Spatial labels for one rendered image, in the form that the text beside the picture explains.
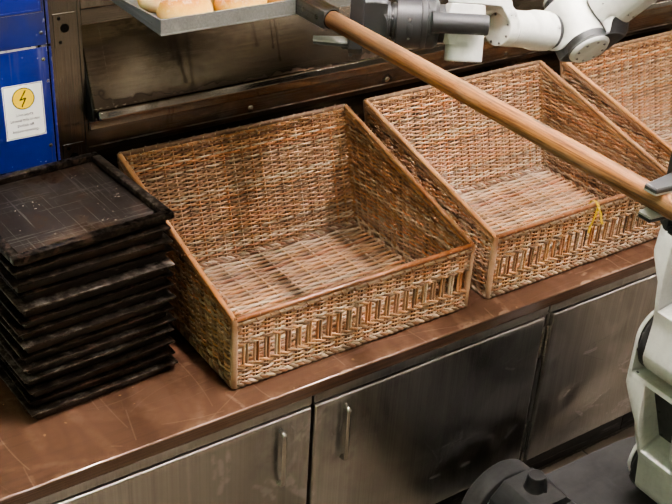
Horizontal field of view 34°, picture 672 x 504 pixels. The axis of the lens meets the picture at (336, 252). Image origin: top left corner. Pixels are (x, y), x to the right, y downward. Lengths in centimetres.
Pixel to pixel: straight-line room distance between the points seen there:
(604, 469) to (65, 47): 147
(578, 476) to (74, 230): 127
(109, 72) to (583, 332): 117
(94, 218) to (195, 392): 36
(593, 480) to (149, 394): 105
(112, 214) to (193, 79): 45
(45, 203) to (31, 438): 40
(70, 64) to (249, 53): 38
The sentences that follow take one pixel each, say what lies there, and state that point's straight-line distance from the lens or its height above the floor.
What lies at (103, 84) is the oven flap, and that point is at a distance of 215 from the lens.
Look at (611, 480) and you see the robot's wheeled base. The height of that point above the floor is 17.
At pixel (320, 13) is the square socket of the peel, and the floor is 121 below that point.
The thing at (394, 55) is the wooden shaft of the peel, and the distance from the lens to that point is 173.
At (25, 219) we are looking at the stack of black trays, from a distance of 188.
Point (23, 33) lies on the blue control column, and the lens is 203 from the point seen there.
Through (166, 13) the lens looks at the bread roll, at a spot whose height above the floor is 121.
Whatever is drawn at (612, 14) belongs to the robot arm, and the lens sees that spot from 206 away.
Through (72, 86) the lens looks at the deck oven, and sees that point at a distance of 214.
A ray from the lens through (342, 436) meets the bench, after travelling 214.
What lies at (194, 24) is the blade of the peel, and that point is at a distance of 186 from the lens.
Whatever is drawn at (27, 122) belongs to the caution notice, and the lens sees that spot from 209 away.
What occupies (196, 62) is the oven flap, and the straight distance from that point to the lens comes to 223.
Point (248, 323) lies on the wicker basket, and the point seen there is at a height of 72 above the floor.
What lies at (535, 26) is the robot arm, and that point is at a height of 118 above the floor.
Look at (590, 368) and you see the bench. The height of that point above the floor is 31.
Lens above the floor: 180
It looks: 31 degrees down
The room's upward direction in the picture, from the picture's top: 4 degrees clockwise
